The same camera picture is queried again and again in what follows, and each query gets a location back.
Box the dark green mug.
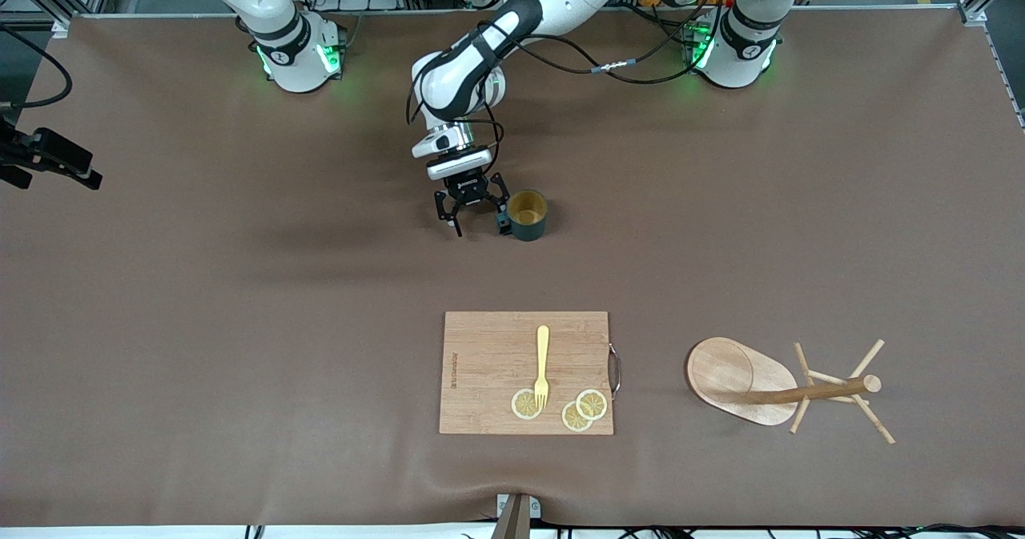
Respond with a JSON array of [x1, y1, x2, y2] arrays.
[[496, 189, 550, 243]]

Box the wooden mug tree rack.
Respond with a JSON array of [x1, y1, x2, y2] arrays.
[[685, 339, 896, 445]]

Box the bamboo cutting board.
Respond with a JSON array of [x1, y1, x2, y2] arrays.
[[439, 311, 621, 436]]

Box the yellow plastic fork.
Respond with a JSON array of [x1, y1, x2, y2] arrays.
[[533, 325, 551, 412]]

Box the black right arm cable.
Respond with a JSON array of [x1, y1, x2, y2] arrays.
[[0, 25, 74, 111]]

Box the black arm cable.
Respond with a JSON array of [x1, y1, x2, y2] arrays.
[[0, 25, 74, 111], [405, 9, 726, 173]]

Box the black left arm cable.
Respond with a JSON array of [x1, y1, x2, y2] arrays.
[[405, 9, 726, 173]]

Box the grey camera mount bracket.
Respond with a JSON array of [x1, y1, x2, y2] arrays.
[[490, 493, 542, 539]]

